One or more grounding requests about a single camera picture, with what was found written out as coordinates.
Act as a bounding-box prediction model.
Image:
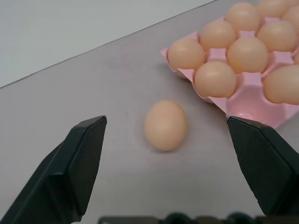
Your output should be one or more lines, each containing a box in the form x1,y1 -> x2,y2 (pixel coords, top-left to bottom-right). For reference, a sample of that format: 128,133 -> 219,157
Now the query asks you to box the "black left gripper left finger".
0,115 -> 107,224

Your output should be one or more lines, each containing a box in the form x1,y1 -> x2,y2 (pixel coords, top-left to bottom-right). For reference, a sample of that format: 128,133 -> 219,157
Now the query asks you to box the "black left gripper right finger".
227,115 -> 299,217

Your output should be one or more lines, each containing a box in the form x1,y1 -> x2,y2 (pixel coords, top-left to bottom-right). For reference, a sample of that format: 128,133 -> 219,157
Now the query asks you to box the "pink egg tray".
160,15 -> 299,129

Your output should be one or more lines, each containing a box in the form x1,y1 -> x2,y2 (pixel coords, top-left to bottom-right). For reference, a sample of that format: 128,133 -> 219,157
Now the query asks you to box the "loose beige egg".
143,99 -> 188,152

